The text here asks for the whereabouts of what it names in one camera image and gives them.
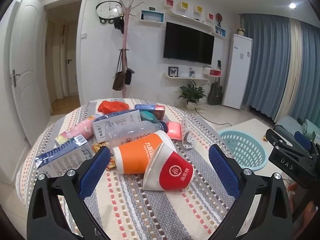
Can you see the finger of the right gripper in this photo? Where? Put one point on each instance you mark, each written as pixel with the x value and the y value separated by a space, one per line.
pixel 280 139
pixel 303 141

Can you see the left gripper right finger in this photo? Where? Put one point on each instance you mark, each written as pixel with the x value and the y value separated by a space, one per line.
pixel 273 216

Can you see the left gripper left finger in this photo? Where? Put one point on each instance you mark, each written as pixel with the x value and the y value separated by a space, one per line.
pixel 45 216

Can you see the orange snack bag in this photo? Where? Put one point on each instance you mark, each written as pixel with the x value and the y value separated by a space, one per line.
pixel 112 164

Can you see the pink bottle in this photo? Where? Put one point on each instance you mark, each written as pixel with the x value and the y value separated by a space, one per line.
pixel 84 128

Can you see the orange white paper cup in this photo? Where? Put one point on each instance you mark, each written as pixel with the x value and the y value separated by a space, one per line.
pixel 133 157

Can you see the blue white milk carton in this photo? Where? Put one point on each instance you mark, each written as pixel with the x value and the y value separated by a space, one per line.
pixel 101 124

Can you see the clear plastic bottle blue cap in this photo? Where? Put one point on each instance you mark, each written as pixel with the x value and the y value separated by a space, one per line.
pixel 116 136

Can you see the red white paper cup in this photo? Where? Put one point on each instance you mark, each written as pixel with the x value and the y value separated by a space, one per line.
pixel 167 171

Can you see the pink packet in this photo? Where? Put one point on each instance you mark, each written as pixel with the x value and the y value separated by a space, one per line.
pixel 174 130

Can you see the orange plastic bag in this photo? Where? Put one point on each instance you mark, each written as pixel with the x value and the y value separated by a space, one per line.
pixel 108 107

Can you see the blue red card box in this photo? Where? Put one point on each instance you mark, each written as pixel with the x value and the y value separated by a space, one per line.
pixel 157 110

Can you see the teal packet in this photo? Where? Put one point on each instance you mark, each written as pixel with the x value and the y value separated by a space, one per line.
pixel 148 116

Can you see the person's right hand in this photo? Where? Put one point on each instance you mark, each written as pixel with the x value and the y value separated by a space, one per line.
pixel 300 199

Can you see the teal sofa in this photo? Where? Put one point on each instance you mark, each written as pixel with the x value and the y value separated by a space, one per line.
pixel 287 126

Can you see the light blue plastic basket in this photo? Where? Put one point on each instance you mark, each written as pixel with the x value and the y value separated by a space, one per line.
pixel 246 150

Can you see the blue curtain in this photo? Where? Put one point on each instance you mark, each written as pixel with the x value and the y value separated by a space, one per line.
pixel 270 64

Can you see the striped woven tablecloth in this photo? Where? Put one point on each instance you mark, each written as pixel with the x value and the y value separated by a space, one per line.
pixel 126 211

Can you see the black guitar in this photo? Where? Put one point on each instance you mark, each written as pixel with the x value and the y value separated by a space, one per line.
pixel 215 95

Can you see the white standing air conditioner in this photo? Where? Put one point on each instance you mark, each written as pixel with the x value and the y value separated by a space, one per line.
pixel 238 71

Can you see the cream curtain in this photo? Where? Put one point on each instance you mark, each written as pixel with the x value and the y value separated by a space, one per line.
pixel 295 68

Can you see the potted green plant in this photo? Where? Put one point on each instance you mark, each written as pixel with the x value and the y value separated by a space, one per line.
pixel 192 94

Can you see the brown hanging bag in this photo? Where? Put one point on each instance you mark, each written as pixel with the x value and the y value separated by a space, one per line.
pixel 119 77

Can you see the black hanging bag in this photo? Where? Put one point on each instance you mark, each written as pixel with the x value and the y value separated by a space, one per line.
pixel 128 71

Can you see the white door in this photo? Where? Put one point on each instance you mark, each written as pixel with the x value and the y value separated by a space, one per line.
pixel 27 68

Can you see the black hanging hat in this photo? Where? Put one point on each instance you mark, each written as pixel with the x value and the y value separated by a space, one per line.
pixel 119 23

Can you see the pink coat rack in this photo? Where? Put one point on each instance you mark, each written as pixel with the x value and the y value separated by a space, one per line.
pixel 127 13

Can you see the red white wall box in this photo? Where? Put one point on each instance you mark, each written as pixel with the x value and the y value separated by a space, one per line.
pixel 212 72

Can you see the white wall shelf lower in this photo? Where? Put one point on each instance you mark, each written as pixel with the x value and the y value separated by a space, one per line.
pixel 186 78

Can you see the butterfly picture frame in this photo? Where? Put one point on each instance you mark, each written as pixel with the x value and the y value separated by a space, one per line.
pixel 173 71

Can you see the black wall television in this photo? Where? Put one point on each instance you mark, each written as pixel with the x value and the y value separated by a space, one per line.
pixel 188 44

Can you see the curved upper wall shelf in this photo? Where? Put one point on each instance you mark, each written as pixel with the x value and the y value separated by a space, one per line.
pixel 203 25

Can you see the panda wall clock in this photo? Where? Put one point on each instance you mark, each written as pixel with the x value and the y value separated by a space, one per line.
pixel 108 10

